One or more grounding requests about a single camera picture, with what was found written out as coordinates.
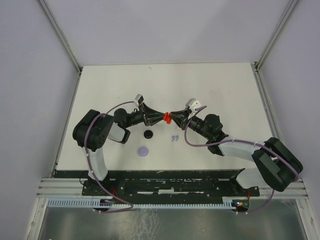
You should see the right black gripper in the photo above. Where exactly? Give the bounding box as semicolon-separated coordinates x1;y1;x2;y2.
168;108;211;140

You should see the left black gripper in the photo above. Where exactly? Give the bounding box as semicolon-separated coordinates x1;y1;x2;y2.
124;102;166;128

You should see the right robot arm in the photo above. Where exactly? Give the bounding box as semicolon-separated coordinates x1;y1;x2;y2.
168;108;303;196

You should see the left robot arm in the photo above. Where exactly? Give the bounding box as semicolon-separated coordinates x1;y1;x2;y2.
72;103;165;195

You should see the purple earbud charging case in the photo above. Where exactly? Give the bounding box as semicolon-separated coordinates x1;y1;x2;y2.
137;146;149;157

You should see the right circuit board with leds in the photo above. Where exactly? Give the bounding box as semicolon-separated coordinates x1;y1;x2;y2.
235;200;250;212

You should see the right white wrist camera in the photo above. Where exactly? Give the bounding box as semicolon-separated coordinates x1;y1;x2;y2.
185;98;202;120

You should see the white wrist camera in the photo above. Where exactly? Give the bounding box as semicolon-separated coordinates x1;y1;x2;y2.
185;98;202;120
133;94;144;107

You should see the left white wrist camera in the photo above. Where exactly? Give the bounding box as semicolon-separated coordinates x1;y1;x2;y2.
133;94;144;107

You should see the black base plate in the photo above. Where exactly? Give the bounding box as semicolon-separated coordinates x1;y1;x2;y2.
53;169;269;205

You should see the aluminium frame rail front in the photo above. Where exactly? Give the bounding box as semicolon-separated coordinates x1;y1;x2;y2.
37;178;309;199

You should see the white slotted cable duct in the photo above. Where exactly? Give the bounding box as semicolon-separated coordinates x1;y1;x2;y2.
46;198;237;208

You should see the left aluminium frame post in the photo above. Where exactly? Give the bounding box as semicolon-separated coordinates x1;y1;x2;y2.
36;0;82;73

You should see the aluminium frame post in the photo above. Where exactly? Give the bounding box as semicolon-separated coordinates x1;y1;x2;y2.
254;0;301;72
36;0;82;73

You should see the right aluminium frame post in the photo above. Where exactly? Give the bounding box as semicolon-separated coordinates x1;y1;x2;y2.
254;0;301;72

